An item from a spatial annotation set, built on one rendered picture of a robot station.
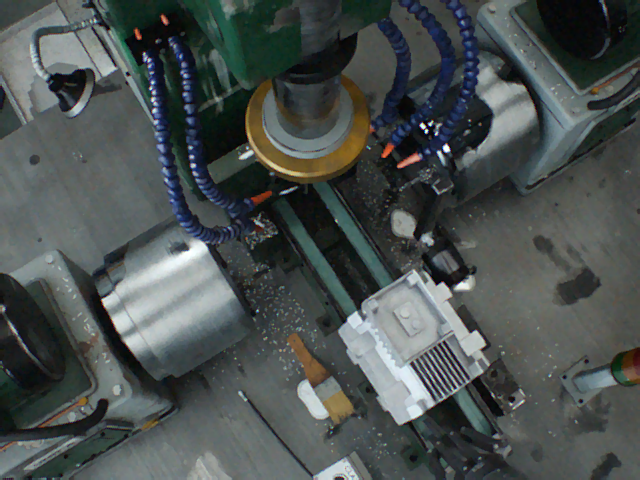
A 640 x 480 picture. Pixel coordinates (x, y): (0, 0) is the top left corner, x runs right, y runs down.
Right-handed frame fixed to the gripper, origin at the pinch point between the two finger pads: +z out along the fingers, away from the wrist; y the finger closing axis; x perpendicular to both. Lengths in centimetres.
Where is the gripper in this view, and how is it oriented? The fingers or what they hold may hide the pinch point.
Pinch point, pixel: (437, 433)
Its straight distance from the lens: 115.0
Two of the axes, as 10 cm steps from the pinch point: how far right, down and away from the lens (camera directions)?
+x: 4.6, 8.5, 2.6
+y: -8.5, 5.1, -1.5
